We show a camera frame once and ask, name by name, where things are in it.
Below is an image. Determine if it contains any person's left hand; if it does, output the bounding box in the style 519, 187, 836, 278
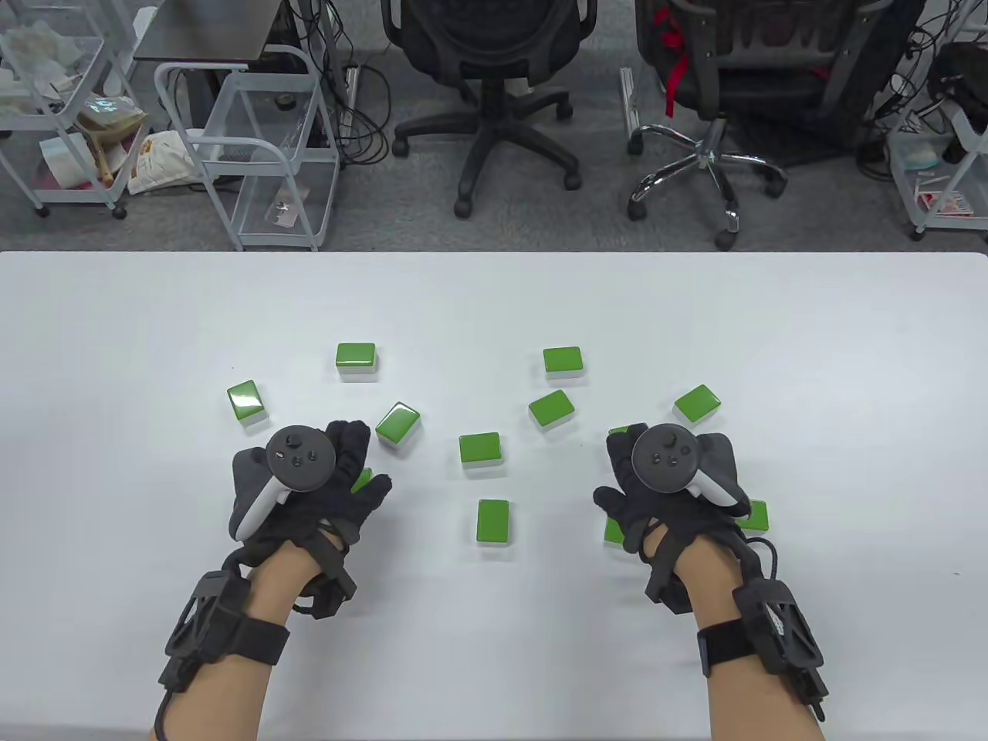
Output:
230, 419, 393, 618

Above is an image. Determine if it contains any person's right hand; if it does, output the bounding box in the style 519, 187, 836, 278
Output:
593, 422, 753, 616

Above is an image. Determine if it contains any group of green mahjong tiles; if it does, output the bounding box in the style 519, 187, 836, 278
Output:
226, 342, 770, 550

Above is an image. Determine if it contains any person's right forearm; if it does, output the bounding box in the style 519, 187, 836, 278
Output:
675, 540, 827, 741

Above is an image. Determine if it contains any black white hand controller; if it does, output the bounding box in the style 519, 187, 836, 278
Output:
230, 425, 338, 541
631, 422, 751, 519

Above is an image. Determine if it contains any white tubular metal cart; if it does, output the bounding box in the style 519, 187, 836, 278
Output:
154, 44, 341, 252

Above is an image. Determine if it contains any white printed bag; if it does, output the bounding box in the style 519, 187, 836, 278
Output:
126, 130, 205, 196

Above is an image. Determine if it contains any red white box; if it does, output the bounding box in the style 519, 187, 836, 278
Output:
917, 189, 976, 218

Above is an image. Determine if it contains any light blue pouch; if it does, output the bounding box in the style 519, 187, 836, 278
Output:
898, 139, 944, 173

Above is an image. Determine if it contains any black chrome-base office chair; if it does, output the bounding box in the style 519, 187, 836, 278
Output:
620, 0, 927, 252

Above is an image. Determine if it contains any white paper roll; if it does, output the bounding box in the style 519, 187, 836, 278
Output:
39, 133, 100, 190

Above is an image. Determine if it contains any crumpled clear plastic bag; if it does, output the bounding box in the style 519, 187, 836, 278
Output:
75, 93, 149, 144

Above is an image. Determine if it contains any black mesh office chair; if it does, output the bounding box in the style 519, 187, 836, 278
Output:
381, 0, 599, 219

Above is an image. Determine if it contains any dark desk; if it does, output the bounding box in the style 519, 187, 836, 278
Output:
133, 0, 288, 65

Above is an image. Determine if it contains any black gear bundle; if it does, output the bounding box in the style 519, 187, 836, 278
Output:
926, 40, 988, 164

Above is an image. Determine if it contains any white crumpled bag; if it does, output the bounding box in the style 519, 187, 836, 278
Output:
0, 19, 87, 101

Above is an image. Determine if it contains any black glove cable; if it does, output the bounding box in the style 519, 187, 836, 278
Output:
741, 534, 780, 591
152, 683, 182, 741

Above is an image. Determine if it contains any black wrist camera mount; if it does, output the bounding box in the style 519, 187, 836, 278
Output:
697, 577, 828, 722
158, 570, 290, 695

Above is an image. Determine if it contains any red fabric strap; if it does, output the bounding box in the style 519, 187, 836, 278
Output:
652, 4, 693, 119

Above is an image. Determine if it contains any black cable bundle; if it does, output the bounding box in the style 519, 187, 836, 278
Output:
292, 0, 396, 167
855, 12, 954, 184

